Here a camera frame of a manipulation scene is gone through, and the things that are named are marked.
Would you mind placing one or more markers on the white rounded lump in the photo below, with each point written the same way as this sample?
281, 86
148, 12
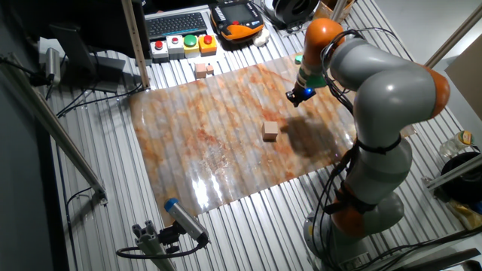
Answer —
261, 37

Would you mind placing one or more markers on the yellow box green button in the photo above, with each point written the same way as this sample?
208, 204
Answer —
191, 46

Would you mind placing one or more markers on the orange black teach pendant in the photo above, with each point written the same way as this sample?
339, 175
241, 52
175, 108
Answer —
237, 19

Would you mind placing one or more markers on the orange box red button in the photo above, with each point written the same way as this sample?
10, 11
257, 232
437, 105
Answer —
208, 46

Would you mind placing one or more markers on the silver cylindrical camera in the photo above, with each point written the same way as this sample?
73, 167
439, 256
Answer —
52, 66

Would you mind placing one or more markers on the brown cardboard box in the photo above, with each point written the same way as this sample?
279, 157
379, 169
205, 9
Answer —
322, 11

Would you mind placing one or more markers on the yellow bag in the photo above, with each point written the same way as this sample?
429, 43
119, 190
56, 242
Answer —
465, 214

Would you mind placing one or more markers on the brown cardboard panel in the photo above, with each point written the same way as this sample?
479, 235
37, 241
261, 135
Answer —
467, 75

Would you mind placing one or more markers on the black round bin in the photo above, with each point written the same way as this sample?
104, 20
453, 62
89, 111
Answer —
461, 180

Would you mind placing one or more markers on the silver metal post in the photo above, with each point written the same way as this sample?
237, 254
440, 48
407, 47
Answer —
339, 10

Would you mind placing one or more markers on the large spare wooden cube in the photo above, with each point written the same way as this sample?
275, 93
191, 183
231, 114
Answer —
200, 70

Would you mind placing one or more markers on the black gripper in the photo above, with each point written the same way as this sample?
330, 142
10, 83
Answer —
303, 92

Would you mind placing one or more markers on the black monitor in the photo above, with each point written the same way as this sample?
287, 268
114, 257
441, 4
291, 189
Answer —
75, 19

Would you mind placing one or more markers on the light upright frame beam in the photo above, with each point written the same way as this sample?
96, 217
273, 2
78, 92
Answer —
135, 45

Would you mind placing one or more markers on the plastic bottle yellow label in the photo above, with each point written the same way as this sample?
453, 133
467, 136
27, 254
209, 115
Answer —
455, 143

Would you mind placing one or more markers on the short aluminium profile bar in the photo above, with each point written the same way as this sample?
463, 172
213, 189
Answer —
452, 173

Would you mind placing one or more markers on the white box small red button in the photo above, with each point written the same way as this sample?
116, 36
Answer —
175, 47

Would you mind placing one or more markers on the small spare wooden cube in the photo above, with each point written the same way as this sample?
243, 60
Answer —
210, 69

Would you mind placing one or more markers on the slanted aluminium frame strut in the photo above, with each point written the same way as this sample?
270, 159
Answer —
453, 35

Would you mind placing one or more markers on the aluminium profile camera mount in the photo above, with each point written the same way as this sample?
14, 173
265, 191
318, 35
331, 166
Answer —
152, 246

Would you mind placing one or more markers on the orange marble patterned mat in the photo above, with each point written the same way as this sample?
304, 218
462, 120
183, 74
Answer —
226, 143

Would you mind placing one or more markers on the small wooden cube block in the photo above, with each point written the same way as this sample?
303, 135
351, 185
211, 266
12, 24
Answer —
270, 131

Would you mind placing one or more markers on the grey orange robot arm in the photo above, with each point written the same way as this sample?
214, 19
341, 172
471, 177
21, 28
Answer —
384, 98

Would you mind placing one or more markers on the grey monitor stand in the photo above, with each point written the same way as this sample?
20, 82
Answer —
83, 64

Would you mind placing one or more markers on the black keyboard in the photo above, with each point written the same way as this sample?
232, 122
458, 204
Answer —
176, 25

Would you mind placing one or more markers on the silver camera blue cap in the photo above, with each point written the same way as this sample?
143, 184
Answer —
184, 218

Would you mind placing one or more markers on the black filament spool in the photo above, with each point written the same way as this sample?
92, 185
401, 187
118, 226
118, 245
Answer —
295, 11

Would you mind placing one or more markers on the green wrist camera bracket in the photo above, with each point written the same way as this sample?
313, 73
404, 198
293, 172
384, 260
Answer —
316, 81

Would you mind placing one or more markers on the white box red mushroom button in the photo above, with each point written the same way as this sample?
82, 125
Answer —
159, 50

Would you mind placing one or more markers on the long aluminium frame rail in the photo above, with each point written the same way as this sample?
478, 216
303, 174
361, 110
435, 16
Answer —
56, 131

